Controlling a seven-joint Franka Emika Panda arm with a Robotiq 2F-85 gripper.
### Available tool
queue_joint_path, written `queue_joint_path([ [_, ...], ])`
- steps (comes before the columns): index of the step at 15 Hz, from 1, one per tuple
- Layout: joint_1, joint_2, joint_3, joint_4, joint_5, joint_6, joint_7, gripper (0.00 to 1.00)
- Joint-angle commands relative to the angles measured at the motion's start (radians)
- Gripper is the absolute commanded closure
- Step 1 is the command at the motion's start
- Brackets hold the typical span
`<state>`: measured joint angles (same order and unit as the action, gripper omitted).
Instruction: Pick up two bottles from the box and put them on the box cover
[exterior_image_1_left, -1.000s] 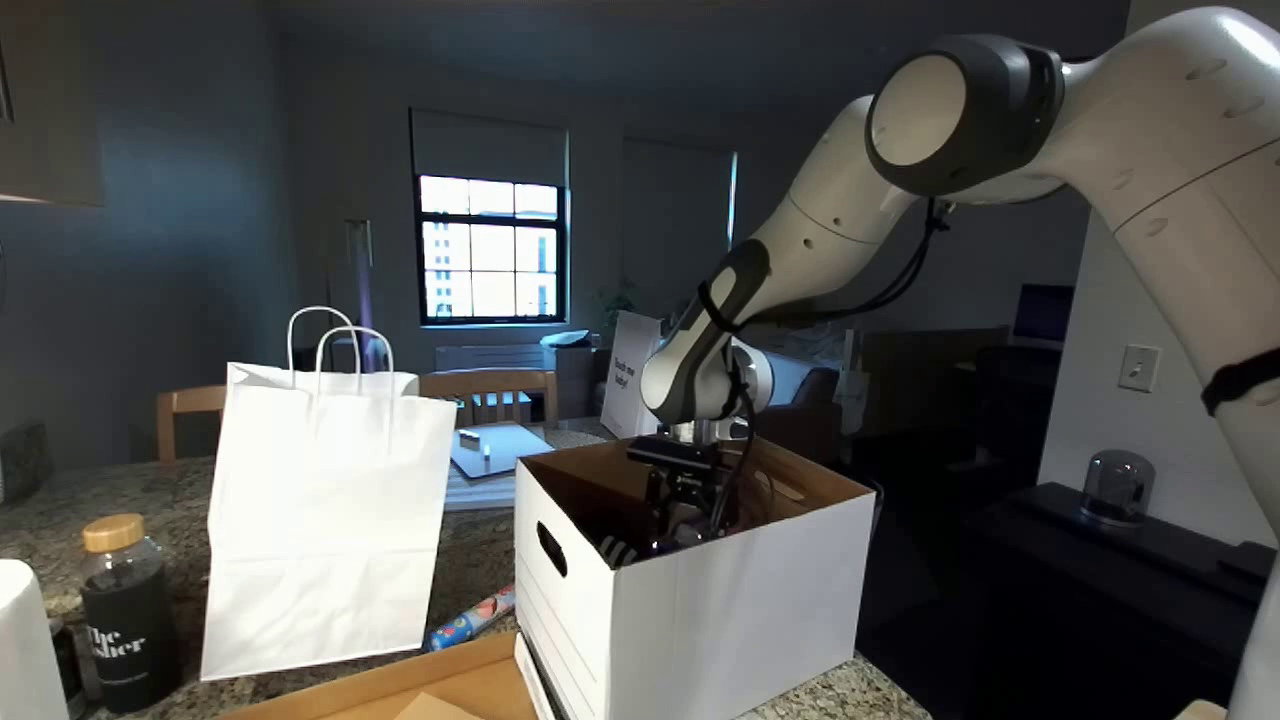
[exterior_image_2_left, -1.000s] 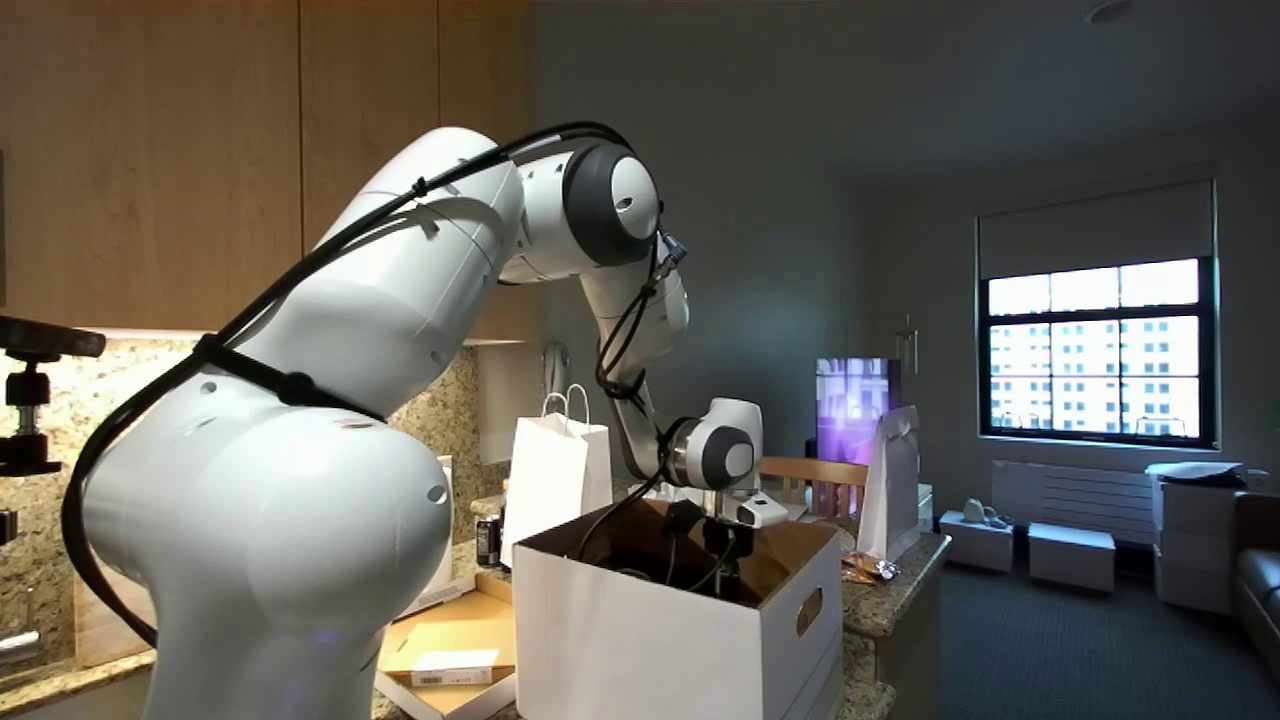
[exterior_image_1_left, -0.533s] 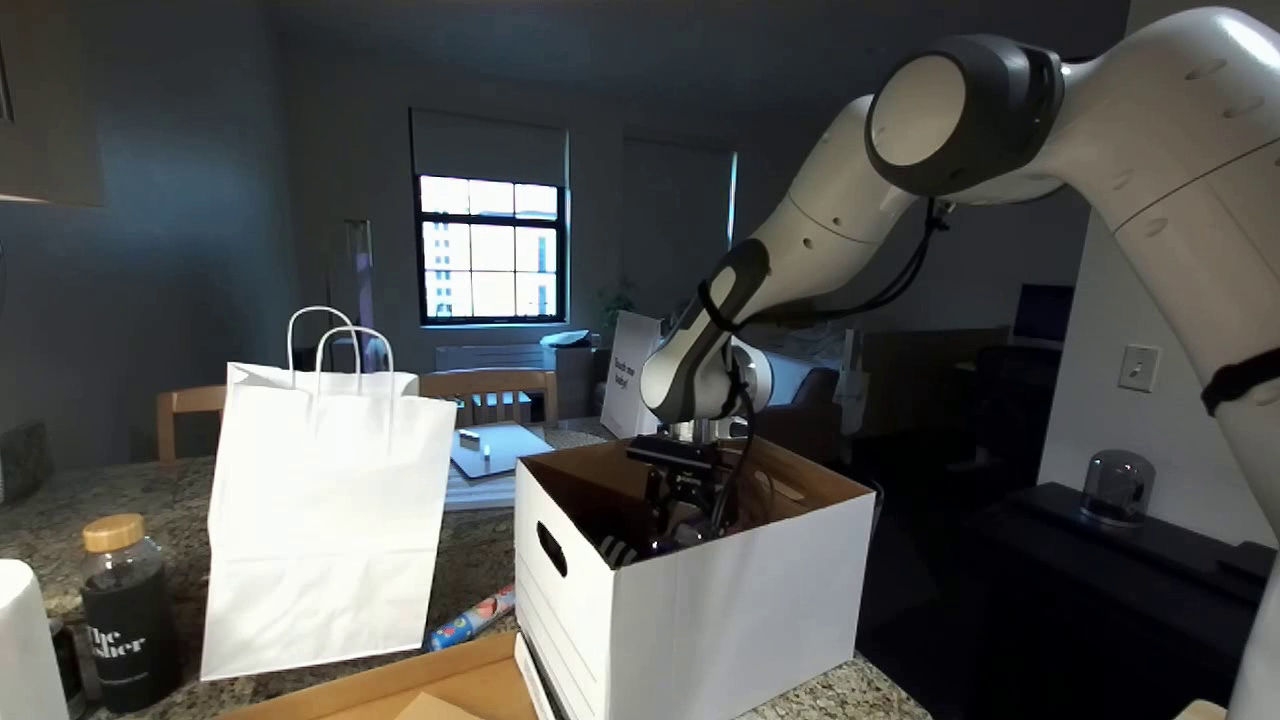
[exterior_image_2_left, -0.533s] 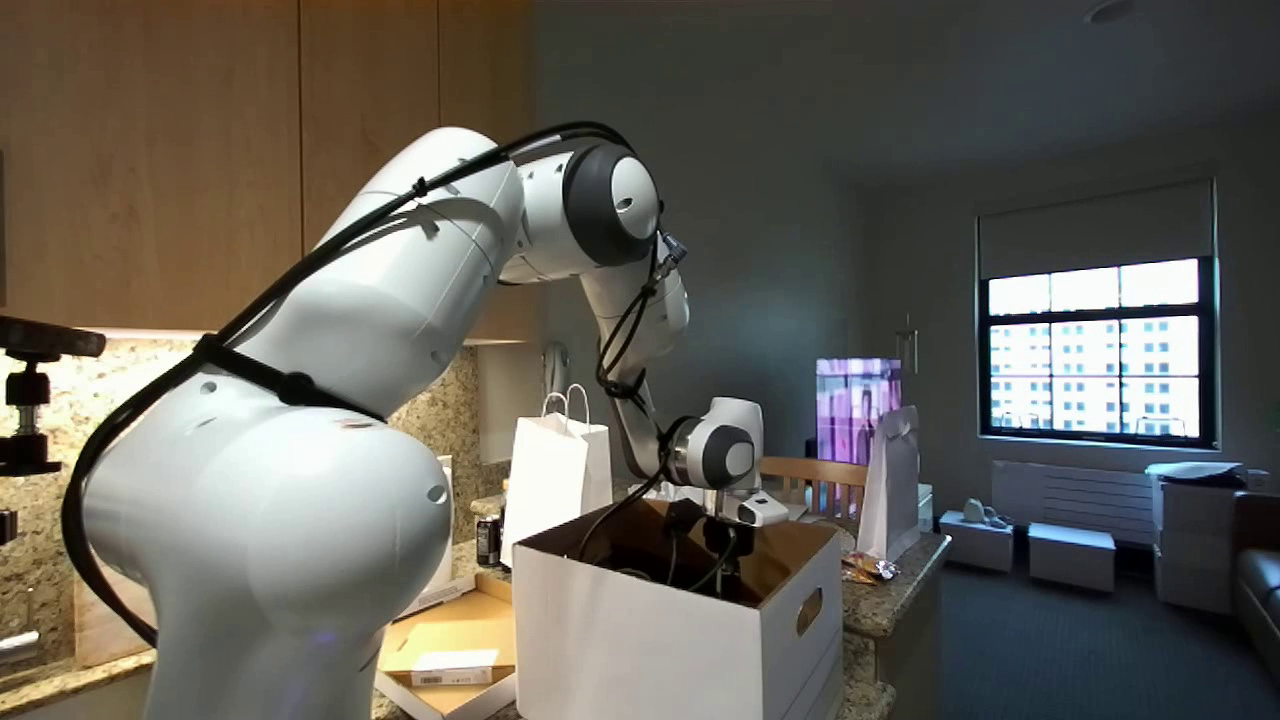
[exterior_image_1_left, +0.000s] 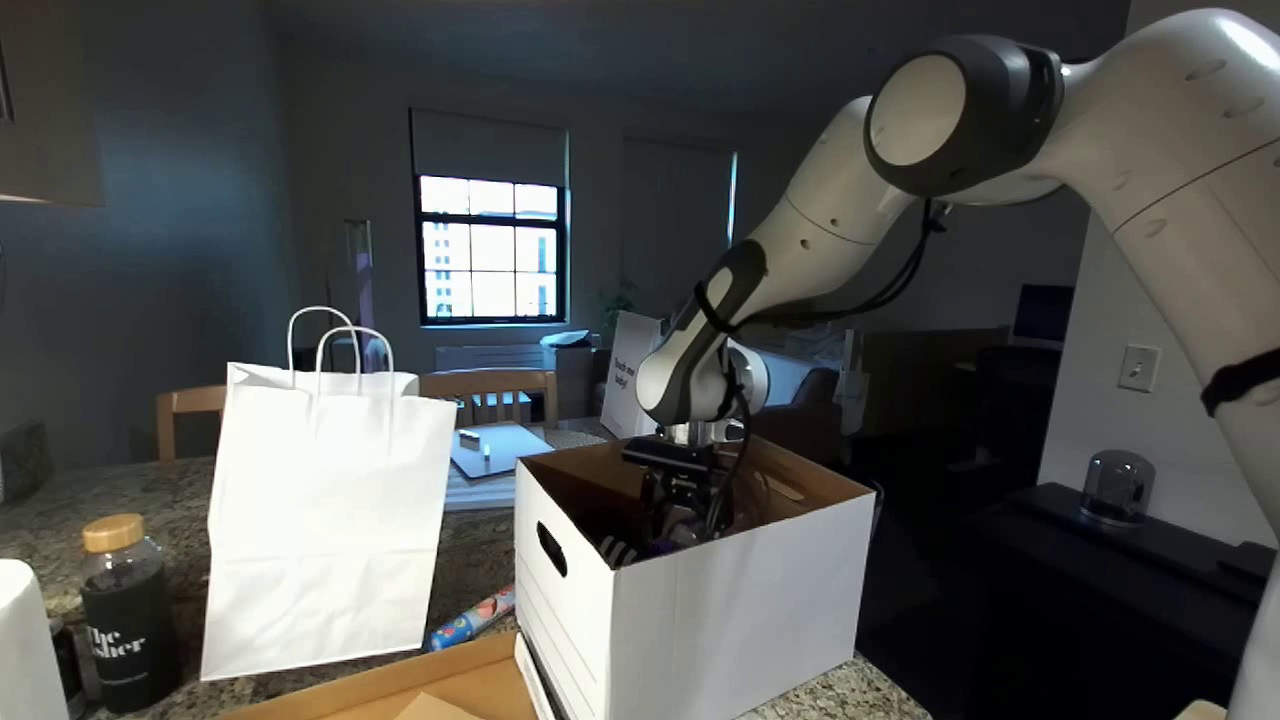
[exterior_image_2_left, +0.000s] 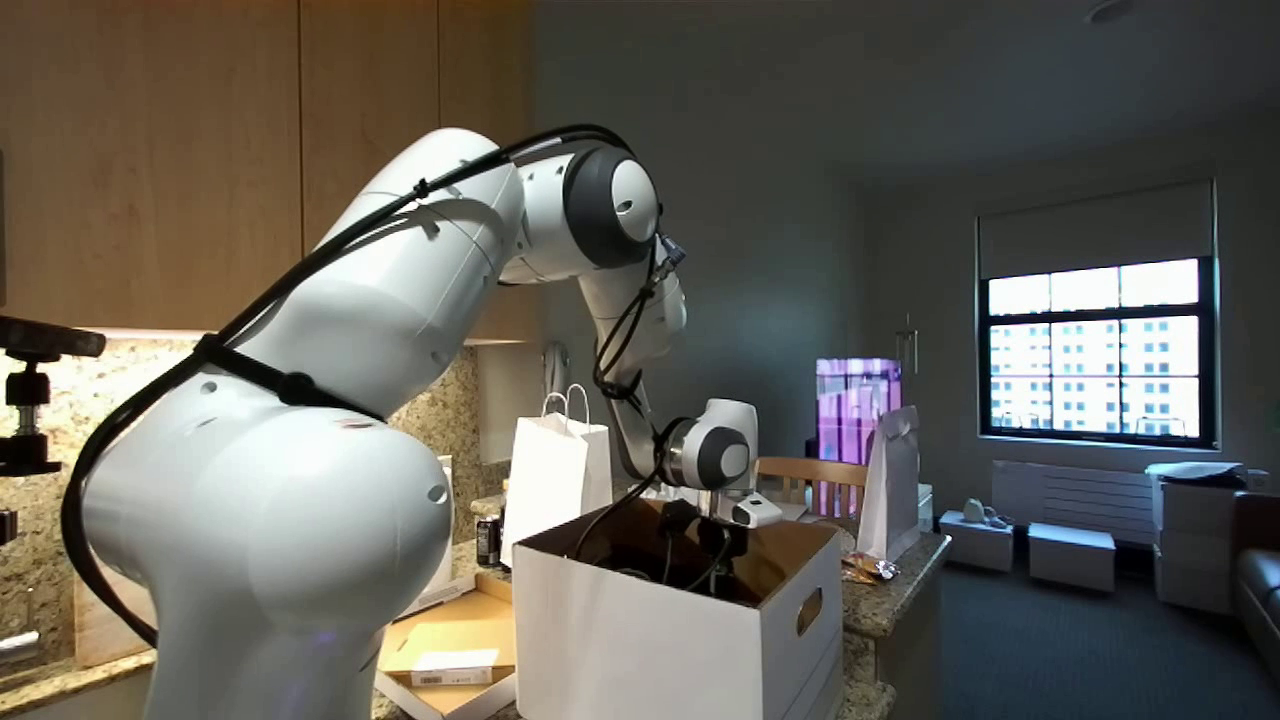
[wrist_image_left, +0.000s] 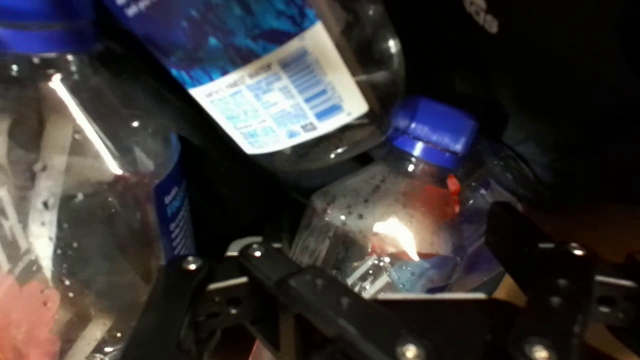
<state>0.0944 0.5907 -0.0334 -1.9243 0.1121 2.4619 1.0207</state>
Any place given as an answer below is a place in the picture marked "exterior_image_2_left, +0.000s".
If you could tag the wooden chair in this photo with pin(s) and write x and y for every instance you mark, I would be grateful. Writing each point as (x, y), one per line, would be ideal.
(814, 470)

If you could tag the dark sofa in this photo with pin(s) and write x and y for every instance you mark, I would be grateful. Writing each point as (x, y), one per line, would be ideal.
(1260, 587)

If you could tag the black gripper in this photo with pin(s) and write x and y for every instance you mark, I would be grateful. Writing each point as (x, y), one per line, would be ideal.
(721, 534)

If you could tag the white cardboard box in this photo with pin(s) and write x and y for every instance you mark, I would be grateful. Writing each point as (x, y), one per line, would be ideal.
(640, 655)

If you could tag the large grid window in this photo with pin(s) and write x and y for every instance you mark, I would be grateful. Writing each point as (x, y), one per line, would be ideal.
(1092, 355)

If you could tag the small white flat box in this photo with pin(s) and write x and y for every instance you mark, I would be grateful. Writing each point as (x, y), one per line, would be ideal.
(454, 665)

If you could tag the black camera tripod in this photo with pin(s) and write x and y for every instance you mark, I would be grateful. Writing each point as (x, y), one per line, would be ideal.
(28, 401)

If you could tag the wall radiator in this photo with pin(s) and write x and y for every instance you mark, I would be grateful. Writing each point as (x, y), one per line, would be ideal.
(1066, 498)

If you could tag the brown cardboard box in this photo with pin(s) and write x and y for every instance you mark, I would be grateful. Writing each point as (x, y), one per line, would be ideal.
(445, 626)

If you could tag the grey ottoman cube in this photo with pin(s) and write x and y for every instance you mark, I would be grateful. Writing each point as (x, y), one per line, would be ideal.
(1070, 560)
(976, 547)

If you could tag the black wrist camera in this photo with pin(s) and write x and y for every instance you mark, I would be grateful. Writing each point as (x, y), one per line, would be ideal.
(676, 514)

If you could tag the television screen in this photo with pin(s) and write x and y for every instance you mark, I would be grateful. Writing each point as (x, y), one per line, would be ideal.
(853, 401)

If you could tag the white cabinet with lid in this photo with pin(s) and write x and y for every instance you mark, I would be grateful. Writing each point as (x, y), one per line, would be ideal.
(1192, 547)

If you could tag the white window blind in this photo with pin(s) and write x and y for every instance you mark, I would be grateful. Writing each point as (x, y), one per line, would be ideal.
(1092, 225)

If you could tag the white bag with print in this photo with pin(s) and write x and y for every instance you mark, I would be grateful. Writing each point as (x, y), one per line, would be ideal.
(891, 495)

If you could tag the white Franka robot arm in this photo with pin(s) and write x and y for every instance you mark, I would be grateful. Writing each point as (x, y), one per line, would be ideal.
(264, 534)

